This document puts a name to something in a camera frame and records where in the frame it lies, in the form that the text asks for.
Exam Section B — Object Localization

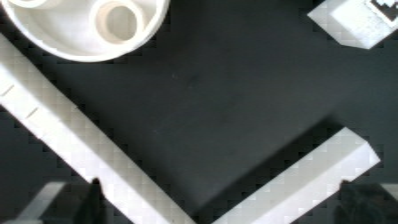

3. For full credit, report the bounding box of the white stool leg with tag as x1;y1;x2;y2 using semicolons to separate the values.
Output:
308;0;398;49

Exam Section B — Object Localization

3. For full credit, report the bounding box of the white front fence bar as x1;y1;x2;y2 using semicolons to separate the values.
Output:
0;35;194;224

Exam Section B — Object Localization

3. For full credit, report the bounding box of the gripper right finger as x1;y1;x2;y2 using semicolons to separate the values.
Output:
335;181;398;224

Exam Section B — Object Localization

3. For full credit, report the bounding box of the white right fence bar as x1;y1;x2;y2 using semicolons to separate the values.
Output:
214;128;381;224

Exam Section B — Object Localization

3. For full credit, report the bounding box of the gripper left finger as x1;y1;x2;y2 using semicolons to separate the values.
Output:
11;179;102;224

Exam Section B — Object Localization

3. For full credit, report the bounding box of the white round stool seat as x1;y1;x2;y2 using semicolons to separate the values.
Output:
0;0;171;62

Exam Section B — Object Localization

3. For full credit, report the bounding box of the white fence bar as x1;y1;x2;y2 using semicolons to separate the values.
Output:
214;128;381;224
0;35;194;224

